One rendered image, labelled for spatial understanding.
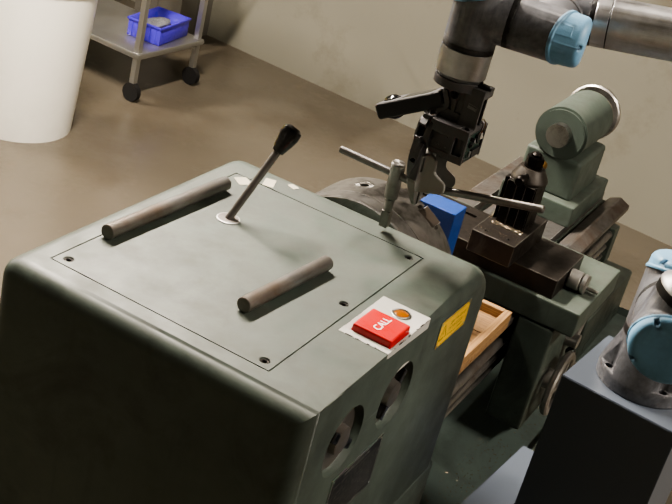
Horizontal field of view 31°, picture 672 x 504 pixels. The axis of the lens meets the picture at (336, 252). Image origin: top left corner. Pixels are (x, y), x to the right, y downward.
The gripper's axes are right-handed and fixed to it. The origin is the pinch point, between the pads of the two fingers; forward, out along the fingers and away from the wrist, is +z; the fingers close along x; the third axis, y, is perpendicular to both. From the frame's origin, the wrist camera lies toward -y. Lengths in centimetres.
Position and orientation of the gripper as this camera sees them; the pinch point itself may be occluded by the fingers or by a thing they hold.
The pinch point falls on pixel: (412, 194)
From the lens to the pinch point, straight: 186.4
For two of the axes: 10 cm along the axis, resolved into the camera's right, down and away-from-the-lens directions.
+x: 4.8, -3.0, 8.2
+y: 8.5, 4.0, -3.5
